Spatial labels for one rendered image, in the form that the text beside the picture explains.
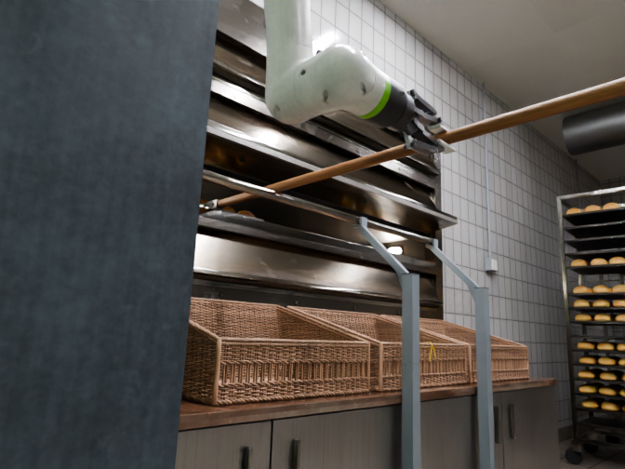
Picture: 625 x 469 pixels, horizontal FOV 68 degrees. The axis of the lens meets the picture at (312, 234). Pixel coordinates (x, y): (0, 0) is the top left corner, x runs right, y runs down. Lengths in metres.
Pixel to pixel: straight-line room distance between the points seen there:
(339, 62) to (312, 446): 0.91
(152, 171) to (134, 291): 0.11
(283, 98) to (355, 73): 0.16
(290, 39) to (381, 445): 1.12
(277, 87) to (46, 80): 0.52
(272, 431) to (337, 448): 0.23
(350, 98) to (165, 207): 0.46
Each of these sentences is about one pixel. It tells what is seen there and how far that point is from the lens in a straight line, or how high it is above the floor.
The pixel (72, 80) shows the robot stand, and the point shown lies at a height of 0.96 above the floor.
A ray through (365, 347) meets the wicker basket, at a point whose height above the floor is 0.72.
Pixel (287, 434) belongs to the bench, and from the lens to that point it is 1.22.
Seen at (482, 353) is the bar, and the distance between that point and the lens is 1.92.
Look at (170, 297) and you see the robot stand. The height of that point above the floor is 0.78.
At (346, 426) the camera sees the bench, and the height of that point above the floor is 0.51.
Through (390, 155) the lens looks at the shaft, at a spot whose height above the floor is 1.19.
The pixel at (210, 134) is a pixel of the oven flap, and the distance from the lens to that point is 1.63.
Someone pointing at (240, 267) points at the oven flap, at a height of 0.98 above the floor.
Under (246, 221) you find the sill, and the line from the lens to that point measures 1.81.
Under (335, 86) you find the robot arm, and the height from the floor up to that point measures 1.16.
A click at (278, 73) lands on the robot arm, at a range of 0.93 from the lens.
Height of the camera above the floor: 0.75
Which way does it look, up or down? 12 degrees up
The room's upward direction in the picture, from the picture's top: 2 degrees clockwise
